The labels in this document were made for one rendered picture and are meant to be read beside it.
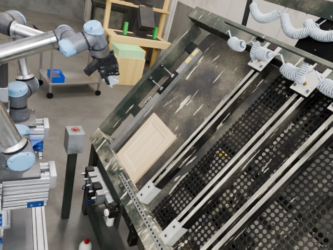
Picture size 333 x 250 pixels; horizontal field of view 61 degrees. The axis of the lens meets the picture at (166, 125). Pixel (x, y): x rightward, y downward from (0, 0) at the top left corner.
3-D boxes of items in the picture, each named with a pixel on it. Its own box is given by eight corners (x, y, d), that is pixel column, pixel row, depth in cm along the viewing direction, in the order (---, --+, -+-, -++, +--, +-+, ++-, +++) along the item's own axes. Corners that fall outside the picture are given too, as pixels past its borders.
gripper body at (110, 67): (120, 76, 136) (113, 56, 126) (102, 80, 136) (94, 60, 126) (119, 66, 141) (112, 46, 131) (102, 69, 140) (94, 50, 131)
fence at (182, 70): (113, 147, 212) (109, 145, 209) (198, 50, 203) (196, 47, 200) (115, 151, 209) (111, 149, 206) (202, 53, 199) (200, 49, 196)
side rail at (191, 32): (108, 132, 234) (98, 126, 226) (197, 30, 223) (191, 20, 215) (110, 136, 230) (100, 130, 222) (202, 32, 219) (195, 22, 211)
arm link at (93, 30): (78, 24, 117) (96, 16, 120) (86, 45, 126) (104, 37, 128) (84, 32, 113) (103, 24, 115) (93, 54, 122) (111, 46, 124)
